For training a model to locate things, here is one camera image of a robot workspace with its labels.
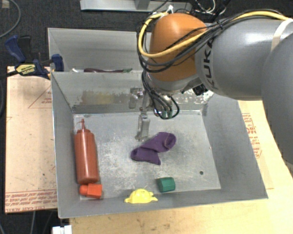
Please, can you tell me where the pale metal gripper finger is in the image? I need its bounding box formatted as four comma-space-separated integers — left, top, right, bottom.
142, 114, 151, 141
135, 114, 144, 141

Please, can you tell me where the purple cloth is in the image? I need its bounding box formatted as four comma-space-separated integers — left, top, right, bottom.
130, 131, 177, 166

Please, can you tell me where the grey metal bin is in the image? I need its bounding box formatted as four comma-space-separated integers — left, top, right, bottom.
47, 27, 269, 219

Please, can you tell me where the red squeeze bottle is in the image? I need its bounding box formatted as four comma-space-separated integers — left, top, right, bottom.
74, 118, 100, 185

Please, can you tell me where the dark green block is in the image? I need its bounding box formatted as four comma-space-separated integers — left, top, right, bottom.
156, 176, 176, 193

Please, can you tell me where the yellow toy animal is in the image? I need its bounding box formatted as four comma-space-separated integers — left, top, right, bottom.
124, 188, 159, 204

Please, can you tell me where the orange-red small block toy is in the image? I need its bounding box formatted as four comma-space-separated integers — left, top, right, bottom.
79, 183, 103, 200

